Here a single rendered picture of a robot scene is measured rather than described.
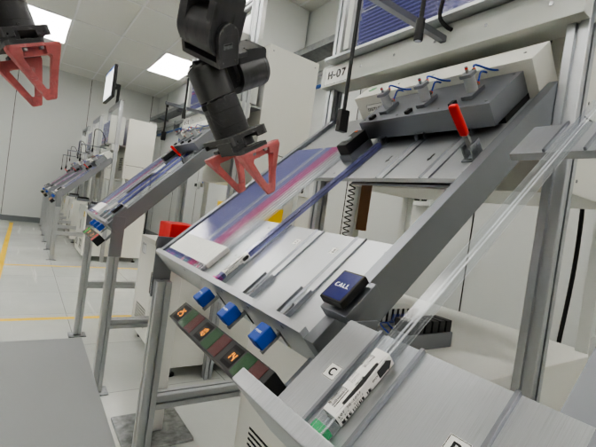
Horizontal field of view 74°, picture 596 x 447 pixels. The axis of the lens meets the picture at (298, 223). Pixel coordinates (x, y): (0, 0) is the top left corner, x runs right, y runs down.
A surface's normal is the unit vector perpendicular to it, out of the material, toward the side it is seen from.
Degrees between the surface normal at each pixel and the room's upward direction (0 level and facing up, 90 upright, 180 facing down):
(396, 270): 90
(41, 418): 0
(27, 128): 90
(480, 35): 90
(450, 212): 90
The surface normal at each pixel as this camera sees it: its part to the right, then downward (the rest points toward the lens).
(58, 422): 0.14, -0.99
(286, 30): 0.57, 0.10
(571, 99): -0.81, -0.11
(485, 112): -0.69, 0.60
